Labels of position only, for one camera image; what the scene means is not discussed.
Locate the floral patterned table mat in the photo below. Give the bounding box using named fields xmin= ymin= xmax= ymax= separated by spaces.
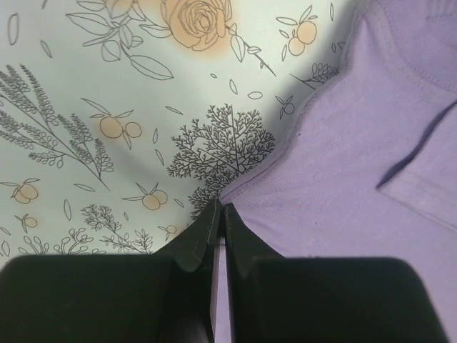
xmin=1 ymin=1 xmax=356 ymax=264

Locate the purple t shirt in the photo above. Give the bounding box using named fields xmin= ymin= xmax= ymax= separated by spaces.
xmin=221 ymin=1 xmax=456 ymax=342

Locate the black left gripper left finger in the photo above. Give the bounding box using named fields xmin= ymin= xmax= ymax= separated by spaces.
xmin=1 ymin=200 xmax=221 ymax=342

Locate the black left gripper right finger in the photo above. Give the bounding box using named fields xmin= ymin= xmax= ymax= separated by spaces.
xmin=224 ymin=204 xmax=448 ymax=342

